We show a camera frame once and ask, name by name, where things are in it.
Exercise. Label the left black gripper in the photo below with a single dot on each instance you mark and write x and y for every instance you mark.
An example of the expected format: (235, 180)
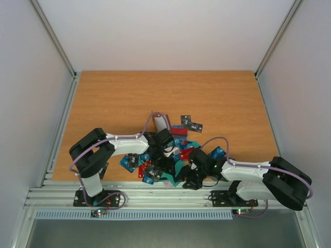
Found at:
(166, 167)

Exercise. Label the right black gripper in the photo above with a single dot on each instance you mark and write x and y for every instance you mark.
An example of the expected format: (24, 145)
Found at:
(194, 178)

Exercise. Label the brown leather card holder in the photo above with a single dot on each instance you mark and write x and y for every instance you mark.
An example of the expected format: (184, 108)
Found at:
(160, 121)

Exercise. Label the teal striped card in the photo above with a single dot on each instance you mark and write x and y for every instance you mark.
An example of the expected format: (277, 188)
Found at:
(186, 144)

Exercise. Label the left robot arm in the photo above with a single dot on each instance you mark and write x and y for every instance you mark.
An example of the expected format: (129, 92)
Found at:
(93, 151)

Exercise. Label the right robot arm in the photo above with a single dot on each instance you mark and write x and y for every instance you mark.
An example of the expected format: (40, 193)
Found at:
(276, 180)

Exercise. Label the teal card pile bottom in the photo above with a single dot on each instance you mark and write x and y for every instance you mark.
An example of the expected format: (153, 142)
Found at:
(171, 180)

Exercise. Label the black VIP card bottom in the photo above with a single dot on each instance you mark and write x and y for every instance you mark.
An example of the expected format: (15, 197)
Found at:
(153, 173)

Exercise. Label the black vip card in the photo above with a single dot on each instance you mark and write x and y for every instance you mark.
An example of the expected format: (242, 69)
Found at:
(194, 127)
(133, 160)
(153, 173)
(102, 171)

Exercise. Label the red gold VIP card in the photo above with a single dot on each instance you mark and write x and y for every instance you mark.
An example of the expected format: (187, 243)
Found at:
(184, 154)

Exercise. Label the blue card pile centre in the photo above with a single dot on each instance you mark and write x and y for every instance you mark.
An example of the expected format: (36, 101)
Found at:
(143, 158)

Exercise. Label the dark red card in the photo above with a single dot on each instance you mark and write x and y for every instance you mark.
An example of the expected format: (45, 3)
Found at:
(179, 132)

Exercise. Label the blue card left edge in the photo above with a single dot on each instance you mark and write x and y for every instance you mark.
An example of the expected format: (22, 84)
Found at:
(124, 163)

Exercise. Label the blue card right upper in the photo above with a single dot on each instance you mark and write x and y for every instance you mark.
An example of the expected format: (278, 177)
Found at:
(217, 153)

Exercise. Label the black VIP card top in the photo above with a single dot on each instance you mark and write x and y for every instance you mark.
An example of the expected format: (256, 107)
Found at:
(194, 127)

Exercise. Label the black card top upper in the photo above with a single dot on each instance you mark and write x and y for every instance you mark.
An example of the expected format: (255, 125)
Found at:
(184, 120)

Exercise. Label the black VIP card far left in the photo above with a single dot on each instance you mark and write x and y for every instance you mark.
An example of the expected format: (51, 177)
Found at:
(102, 171)

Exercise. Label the right controller board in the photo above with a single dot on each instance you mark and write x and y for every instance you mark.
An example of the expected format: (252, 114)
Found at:
(240, 211)

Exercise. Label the controller board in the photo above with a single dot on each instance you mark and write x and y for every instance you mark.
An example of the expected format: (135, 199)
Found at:
(240, 211)
(98, 213)

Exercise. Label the left controller board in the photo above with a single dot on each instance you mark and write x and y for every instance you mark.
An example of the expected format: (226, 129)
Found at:
(98, 213)

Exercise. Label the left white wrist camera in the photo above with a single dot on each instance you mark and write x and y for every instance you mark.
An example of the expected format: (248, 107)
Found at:
(171, 151)

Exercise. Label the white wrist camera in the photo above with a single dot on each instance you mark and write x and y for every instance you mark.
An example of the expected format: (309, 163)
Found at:
(171, 151)
(193, 166)

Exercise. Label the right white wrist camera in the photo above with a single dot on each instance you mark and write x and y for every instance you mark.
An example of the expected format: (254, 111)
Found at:
(193, 166)

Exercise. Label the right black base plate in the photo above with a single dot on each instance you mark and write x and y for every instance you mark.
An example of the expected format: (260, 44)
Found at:
(224, 199)

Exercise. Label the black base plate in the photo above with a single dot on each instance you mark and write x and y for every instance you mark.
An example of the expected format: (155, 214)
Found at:
(224, 199)
(107, 198)

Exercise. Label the grey slotted cable duct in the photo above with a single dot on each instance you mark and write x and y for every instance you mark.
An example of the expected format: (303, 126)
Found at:
(134, 215)

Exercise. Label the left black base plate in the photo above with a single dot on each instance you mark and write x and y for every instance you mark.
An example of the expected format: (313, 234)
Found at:
(107, 198)

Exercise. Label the aluminium frame rails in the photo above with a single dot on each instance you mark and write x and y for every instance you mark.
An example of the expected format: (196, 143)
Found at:
(60, 194)

